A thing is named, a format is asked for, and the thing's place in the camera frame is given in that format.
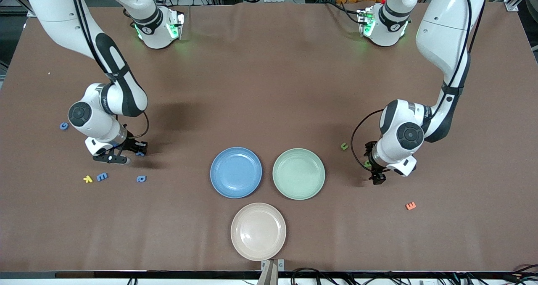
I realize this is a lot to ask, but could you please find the beige plate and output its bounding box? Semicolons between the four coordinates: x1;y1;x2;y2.
230;202;287;261

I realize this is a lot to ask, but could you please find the green plate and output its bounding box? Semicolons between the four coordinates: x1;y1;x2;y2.
272;148;326;201

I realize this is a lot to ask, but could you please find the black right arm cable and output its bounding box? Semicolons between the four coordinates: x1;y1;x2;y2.
69;0;150;140

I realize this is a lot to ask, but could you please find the black cable loop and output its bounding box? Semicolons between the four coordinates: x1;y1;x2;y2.
290;268;337;285

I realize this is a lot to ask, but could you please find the black cable bundle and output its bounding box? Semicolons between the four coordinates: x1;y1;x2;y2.
500;264;538;284

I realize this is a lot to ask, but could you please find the brown table cover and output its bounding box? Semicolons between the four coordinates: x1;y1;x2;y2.
0;2;538;273

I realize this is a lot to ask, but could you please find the blue plate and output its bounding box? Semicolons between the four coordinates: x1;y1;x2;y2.
210;147;263;199

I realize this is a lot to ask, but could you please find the metal bracket with screws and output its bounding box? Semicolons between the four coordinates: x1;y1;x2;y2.
261;259;285;285

